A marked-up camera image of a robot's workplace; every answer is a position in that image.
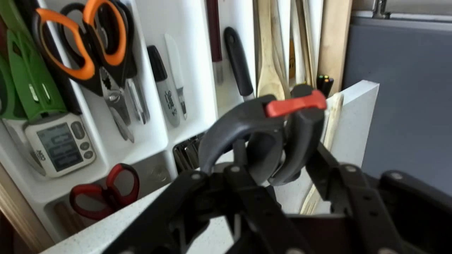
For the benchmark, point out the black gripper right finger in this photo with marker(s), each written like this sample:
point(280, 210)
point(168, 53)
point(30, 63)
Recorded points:
point(358, 198)

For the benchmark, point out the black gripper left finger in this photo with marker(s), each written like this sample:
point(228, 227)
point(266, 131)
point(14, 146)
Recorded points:
point(255, 207)

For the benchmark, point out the black kitchen scissors red latch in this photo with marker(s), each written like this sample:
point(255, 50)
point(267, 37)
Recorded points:
point(245, 118)

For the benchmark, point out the gray wooden kitchen drawer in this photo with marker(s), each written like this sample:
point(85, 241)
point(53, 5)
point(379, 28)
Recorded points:
point(19, 217)

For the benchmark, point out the black clips bundle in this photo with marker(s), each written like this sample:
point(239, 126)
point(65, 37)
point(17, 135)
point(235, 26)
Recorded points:
point(188, 153)

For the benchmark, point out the dark gray cabinet panel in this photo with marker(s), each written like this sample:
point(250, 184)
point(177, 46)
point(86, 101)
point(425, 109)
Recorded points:
point(404, 108)

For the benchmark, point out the black pen coloured dots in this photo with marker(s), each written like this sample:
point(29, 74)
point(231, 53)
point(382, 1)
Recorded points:
point(325, 85)

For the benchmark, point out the black Sharpie marker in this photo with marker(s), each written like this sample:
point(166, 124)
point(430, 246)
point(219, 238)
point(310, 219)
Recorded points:
point(164, 90)

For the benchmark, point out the pale wooden utensil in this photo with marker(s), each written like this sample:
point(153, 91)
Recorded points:
point(317, 37)
point(301, 43)

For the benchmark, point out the white cutlery organizer tray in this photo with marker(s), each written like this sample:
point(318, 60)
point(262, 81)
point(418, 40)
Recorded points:
point(192, 29)

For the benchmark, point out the white digital kitchen timer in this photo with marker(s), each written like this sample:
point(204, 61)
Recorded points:
point(58, 146)

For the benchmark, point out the light green knife sheath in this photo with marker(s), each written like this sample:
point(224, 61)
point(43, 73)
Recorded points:
point(29, 71)

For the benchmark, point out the dark green knife sheath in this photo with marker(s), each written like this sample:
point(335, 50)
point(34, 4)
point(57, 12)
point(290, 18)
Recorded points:
point(7, 101)

